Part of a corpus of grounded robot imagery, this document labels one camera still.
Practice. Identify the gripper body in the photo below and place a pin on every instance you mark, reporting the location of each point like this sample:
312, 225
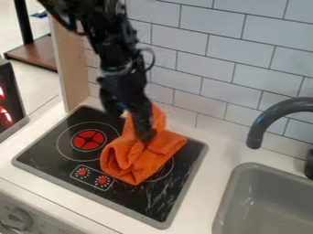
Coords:
124, 85

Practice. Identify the orange cloth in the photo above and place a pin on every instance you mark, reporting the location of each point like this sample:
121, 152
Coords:
136, 160

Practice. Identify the brown wooden table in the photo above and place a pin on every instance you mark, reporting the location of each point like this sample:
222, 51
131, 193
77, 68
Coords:
34, 53

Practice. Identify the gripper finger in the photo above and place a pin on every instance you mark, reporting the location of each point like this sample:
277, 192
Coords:
111, 103
145, 125

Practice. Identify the toy stove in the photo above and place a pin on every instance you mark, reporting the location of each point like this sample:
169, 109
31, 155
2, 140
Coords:
61, 152

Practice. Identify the tap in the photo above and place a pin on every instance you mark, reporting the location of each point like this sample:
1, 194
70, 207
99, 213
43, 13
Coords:
265, 119

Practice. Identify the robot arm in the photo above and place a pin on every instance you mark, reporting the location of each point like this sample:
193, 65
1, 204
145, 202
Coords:
108, 33

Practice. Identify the wooden side panel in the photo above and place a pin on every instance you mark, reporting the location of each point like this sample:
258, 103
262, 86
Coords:
71, 67

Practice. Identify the toy sink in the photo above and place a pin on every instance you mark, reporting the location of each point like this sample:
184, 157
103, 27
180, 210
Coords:
265, 204

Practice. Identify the dark computer case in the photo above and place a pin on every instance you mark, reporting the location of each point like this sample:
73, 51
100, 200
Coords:
10, 103

